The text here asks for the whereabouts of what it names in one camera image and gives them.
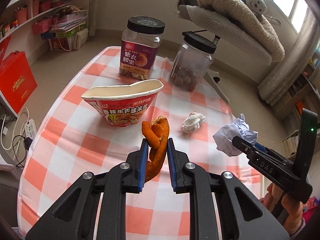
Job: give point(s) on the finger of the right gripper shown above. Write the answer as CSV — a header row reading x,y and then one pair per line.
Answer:
x,y
261,147
270,164

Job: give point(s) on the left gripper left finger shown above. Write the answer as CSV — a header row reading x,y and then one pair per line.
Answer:
x,y
93,207

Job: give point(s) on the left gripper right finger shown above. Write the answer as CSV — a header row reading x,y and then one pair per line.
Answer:
x,y
221,206

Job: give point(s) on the white tissue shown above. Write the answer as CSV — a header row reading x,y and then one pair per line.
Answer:
x,y
193,122

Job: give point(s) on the orange peel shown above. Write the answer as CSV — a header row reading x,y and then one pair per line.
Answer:
x,y
156,133

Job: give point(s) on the red instant noodle bowl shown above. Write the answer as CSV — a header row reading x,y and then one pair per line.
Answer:
x,y
123,104

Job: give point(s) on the right hand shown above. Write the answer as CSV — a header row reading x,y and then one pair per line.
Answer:
x,y
294,208

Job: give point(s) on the beige right curtain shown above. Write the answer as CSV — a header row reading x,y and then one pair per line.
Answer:
x,y
283,75

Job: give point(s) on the beige curtain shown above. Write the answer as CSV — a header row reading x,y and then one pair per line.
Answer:
x,y
92,15
283,75

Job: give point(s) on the wooden shelf unit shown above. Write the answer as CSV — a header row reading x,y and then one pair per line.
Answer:
x,y
301,94

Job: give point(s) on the checkered orange white tablecloth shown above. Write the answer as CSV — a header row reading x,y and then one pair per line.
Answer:
x,y
73,138

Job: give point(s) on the white power strip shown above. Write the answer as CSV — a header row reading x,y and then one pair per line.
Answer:
x,y
30,129

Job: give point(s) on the clear jar with nuts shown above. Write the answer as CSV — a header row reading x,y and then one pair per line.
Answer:
x,y
192,61

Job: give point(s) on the beige fleece blanket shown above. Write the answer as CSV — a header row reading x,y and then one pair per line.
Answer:
x,y
255,25

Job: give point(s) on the cashew jar purple label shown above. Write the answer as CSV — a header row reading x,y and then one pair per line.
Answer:
x,y
139,45

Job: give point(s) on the grey office chair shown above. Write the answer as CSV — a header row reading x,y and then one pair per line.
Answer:
x,y
222,27

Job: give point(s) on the beige left curtain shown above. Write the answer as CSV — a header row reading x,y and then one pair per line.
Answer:
x,y
92,15

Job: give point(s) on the white curved bookshelf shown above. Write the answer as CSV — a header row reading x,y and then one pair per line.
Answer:
x,y
24,21

